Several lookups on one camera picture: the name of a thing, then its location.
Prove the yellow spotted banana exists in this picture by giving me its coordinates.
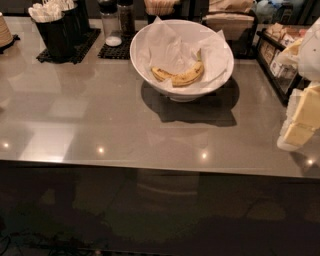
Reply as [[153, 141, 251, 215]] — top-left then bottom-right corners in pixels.
[[151, 50, 204, 87]]

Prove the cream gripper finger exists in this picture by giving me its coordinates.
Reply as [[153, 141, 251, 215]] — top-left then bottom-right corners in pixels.
[[277, 121, 315, 151]]

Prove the wooden stirrer container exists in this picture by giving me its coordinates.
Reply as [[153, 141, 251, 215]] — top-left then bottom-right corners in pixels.
[[144, 0, 181, 24]]

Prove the white plastic cutlery bundle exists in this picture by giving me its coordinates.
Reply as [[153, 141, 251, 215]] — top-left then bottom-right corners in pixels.
[[28, 2, 62, 23]]

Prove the black rubber mat centre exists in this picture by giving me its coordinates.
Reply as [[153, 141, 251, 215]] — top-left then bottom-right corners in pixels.
[[98, 33, 134, 60]]

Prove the stack of paper cups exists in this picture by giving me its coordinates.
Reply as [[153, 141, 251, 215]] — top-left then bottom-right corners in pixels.
[[0, 12, 13, 47]]

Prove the black cutlery holder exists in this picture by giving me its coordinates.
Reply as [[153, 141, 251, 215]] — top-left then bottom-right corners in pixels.
[[63, 0, 89, 45], [36, 17, 75, 59]]

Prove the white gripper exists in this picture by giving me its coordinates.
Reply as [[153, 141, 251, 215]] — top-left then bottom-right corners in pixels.
[[276, 17, 320, 129]]

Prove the white ceramic bowl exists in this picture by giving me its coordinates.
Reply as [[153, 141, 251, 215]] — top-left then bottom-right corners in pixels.
[[129, 18, 235, 103]]

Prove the glass salt shaker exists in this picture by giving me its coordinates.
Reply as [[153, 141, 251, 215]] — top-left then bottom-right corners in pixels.
[[98, 0, 122, 47]]

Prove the black wire tea rack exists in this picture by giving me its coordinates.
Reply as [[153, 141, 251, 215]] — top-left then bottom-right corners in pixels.
[[256, 28, 309, 106]]

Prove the glass pepper shaker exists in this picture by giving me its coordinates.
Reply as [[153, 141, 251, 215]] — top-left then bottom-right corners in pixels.
[[117, 0, 135, 37]]

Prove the black rubber mat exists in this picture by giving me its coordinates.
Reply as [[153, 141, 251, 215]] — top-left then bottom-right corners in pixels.
[[98, 33, 134, 60], [35, 27, 102, 65]]

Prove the black cutlery holder front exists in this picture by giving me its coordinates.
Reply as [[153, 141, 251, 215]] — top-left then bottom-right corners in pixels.
[[36, 17, 75, 59]]

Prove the white paper liner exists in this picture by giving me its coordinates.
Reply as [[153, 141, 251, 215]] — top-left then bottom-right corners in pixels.
[[135, 15, 231, 95]]

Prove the black cutlery holder rear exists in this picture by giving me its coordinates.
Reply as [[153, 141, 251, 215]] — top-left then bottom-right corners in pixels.
[[63, 0, 89, 45]]

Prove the black rubber mat left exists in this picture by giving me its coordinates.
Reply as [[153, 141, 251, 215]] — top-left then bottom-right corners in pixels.
[[35, 27, 102, 65]]

